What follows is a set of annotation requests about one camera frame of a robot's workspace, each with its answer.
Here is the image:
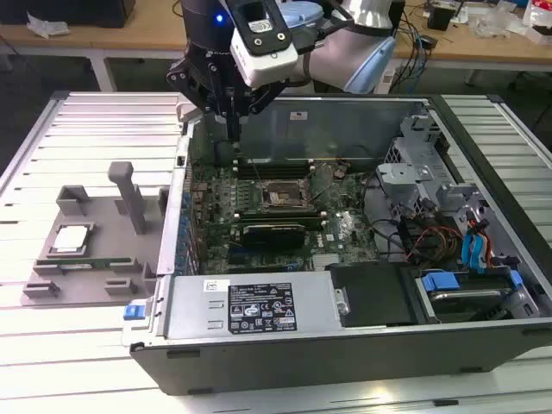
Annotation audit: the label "gray power supply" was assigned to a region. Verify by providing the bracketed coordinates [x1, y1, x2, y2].
[166, 273, 350, 342]

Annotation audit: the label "blue data wire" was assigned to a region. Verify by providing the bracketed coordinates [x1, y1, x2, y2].
[460, 219, 492, 277]

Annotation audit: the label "gray parts rack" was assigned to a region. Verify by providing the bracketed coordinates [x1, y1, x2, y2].
[23, 161, 172, 308]

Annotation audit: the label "clear plastic bags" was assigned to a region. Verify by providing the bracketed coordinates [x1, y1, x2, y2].
[467, 8, 525, 38]

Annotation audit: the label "green motherboard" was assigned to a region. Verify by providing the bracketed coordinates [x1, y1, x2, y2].
[183, 161, 380, 275]

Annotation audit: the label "blue disk carrier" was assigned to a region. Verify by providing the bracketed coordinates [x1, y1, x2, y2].
[420, 269, 525, 323]

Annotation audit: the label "black open PC case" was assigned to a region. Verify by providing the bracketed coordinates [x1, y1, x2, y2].
[122, 92, 552, 396]

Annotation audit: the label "silver CPU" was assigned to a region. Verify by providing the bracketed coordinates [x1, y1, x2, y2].
[50, 223, 94, 259]

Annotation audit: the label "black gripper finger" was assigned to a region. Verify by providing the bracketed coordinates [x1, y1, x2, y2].
[234, 83, 287, 142]
[166, 57, 237, 142]

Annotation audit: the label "black plastic shroud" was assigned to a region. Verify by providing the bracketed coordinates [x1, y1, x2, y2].
[325, 261, 419, 328]

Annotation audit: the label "CPU socket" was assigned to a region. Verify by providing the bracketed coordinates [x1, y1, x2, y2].
[258, 179, 314, 210]

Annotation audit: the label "wooden desk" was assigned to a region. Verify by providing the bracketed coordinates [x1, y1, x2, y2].
[0, 0, 552, 94]

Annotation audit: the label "green RAM stick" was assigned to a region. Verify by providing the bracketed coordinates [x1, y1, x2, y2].
[38, 257, 133, 269]

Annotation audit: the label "coloured power wires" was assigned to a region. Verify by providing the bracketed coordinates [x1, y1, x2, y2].
[409, 226, 461, 262]

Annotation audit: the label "white crumpled plastic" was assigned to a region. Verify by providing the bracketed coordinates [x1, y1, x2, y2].
[25, 11, 70, 36]

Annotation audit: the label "metal drive cage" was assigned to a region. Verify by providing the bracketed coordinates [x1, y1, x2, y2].
[374, 107, 492, 225]

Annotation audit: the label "black tower computer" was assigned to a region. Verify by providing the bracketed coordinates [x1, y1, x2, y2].
[390, 0, 407, 34]

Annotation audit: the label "small black box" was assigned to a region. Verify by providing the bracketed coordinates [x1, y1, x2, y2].
[428, 4, 453, 31]

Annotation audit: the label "black RAM slot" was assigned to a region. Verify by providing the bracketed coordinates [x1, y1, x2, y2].
[235, 220, 328, 229]
[235, 216, 327, 223]
[235, 172, 315, 179]
[235, 167, 314, 174]
[235, 163, 314, 170]
[235, 208, 323, 214]
[235, 157, 313, 165]
[235, 212, 324, 218]

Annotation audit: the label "red and white bag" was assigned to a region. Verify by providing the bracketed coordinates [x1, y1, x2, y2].
[524, 0, 552, 45]

